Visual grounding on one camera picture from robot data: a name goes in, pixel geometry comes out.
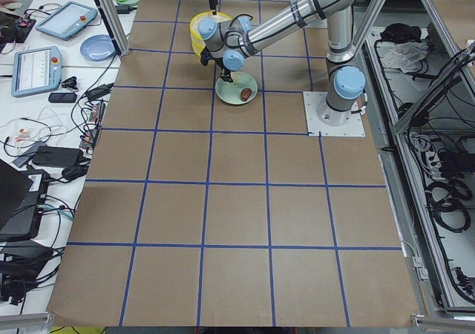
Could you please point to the yellow steamer layer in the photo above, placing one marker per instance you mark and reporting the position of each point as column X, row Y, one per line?
column 194, row 23
column 197, row 45

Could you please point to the brown bun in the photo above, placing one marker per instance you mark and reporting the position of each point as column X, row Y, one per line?
column 245, row 94

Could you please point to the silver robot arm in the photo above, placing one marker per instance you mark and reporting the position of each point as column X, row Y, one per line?
column 229, row 43

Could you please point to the light green plate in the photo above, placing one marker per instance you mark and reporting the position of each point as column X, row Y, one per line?
column 229, row 92

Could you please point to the blue plate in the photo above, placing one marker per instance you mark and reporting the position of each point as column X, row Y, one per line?
column 98, row 48

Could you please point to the far teach pendant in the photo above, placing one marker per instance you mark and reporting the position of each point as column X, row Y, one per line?
column 68, row 20

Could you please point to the teach pendant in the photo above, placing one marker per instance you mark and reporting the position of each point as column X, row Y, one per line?
column 68, row 20
column 36, row 71

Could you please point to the black phone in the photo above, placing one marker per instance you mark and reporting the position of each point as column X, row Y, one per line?
column 62, row 98

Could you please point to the near teach pendant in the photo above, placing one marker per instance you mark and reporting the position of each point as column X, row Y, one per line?
column 36, row 71

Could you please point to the white crumpled cloth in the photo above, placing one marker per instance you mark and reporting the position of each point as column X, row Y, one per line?
column 406, row 57

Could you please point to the black power adapter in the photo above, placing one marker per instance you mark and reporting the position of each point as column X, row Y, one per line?
column 57, row 157

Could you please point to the black laptop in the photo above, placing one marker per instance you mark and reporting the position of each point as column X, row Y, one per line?
column 23, row 194

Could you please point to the aluminium frame post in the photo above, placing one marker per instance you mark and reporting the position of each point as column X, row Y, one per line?
column 112, row 23

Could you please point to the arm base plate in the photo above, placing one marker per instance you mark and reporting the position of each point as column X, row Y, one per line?
column 322, row 121

